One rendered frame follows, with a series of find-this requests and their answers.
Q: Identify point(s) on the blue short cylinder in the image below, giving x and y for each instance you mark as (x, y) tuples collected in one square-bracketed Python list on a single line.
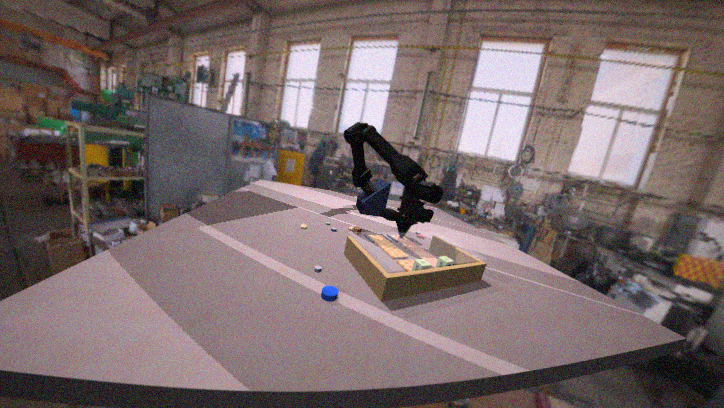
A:
[(329, 293)]

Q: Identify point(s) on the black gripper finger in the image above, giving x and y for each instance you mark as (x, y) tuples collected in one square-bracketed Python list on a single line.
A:
[(401, 225), (408, 226)]

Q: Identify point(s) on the tan open-top wooden box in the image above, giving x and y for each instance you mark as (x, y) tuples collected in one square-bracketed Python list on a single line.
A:
[(401, 264)]

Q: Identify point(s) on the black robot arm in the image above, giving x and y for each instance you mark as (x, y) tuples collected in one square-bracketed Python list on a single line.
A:
[(403, 168)]

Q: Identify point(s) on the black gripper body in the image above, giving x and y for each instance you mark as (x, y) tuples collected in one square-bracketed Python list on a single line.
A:
[(402, 215)]

